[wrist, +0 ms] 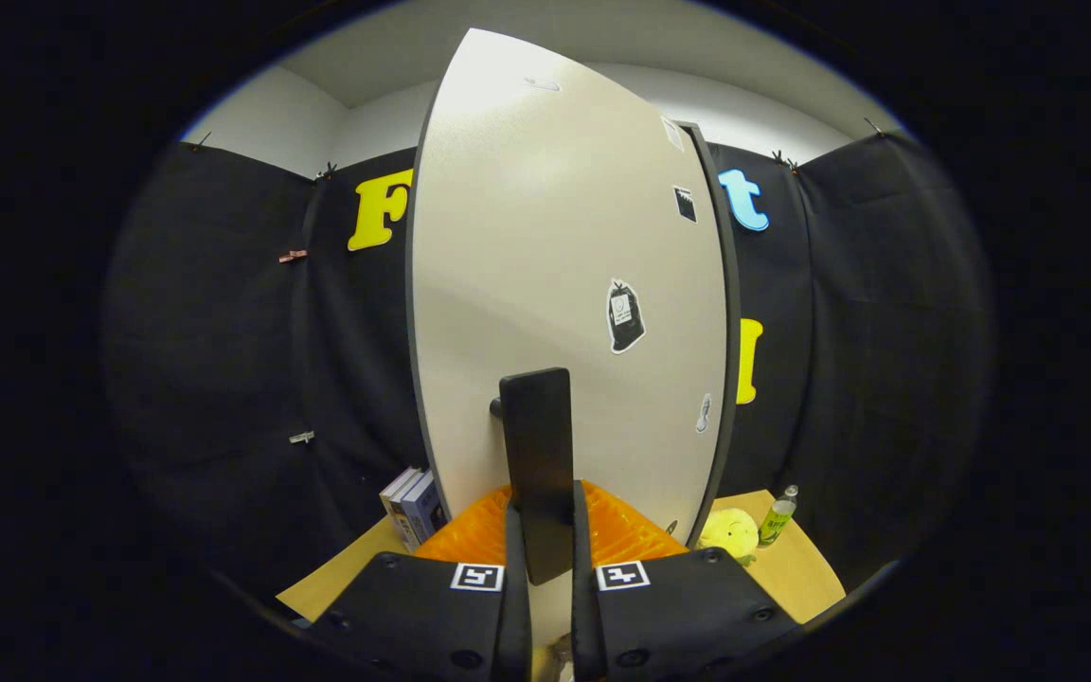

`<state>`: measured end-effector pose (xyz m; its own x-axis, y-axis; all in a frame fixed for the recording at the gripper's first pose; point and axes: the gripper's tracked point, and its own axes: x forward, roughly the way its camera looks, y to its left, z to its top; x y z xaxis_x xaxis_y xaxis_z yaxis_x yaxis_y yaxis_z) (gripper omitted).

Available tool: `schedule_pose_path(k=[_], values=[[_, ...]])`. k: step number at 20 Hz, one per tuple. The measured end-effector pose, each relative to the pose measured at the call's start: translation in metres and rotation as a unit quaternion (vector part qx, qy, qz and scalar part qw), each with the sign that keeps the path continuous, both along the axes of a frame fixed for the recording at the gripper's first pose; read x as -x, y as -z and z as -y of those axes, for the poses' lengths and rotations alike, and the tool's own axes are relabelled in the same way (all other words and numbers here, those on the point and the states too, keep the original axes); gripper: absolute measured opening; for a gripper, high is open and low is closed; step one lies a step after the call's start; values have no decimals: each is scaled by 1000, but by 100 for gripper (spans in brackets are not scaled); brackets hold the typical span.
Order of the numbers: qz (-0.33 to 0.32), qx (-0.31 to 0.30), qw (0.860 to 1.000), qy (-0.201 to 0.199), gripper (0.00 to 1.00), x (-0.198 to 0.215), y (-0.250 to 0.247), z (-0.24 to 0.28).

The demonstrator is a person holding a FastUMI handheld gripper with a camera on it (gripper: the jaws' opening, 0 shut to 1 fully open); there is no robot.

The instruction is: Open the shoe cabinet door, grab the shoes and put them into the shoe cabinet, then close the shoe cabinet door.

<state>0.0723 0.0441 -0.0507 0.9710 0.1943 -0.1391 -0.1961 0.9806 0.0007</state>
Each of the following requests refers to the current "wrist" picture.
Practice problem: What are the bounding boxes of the yellow plush corn toy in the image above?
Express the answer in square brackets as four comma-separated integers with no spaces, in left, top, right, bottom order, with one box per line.
[697,508,760,566]

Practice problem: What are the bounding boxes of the black backdrop cloth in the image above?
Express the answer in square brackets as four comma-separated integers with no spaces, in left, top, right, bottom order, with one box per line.
[100,133,996,593]

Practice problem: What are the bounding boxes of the green drink bottle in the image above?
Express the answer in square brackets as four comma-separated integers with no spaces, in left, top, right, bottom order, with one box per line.
[759,485,799,548]

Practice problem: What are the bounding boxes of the black door handle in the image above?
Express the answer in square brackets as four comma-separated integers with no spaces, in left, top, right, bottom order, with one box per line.
[491,368,575,586]

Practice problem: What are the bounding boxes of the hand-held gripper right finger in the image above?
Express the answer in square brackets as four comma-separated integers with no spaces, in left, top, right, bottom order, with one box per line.
[569,478,802,682]

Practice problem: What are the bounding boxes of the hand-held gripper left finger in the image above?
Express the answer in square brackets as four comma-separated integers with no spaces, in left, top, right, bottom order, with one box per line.
[304,478,534,682]

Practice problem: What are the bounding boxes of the grey shoe cabinet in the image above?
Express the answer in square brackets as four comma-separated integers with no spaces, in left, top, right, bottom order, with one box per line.
[676,121,742,548]

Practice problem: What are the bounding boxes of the white spine book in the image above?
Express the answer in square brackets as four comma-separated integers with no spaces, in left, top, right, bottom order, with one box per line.
[379,466,423,553]

